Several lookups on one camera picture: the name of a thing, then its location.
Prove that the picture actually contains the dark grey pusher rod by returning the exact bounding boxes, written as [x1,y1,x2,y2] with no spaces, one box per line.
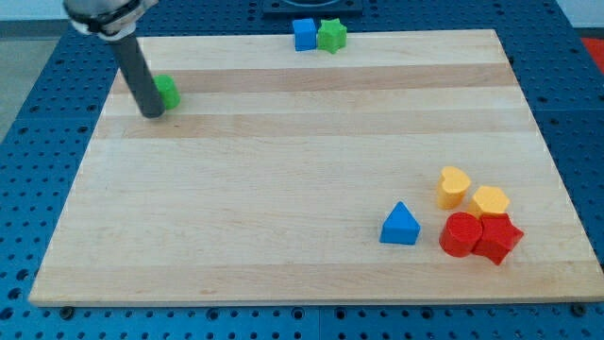
[109,33,166,119]

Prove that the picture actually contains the green cylinder block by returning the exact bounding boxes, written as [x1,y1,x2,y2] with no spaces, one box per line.
[153,75,181,110]

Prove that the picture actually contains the blue cube block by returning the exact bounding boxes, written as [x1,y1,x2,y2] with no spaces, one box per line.
[292,18,317,52]

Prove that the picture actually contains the green star block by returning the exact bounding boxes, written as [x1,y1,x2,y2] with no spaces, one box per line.
[317,18,347,54]

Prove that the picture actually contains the light wooden board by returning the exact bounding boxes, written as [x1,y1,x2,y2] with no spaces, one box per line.
[29,29,603,307]

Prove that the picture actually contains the blue triangle block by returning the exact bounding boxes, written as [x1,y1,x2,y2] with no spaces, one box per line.
[379,201,421,246]

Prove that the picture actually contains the yellow heart block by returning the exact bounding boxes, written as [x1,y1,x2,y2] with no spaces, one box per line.
[436,166,472,210]

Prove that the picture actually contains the red cylinder block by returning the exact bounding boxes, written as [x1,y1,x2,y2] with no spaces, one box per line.
[439,212,482,258]

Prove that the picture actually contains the yellow hexagon block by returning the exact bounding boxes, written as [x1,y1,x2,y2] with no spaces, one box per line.
[466,186,511,218]

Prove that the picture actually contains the red star block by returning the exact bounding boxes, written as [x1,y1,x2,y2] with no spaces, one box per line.
[472,213,524,265]

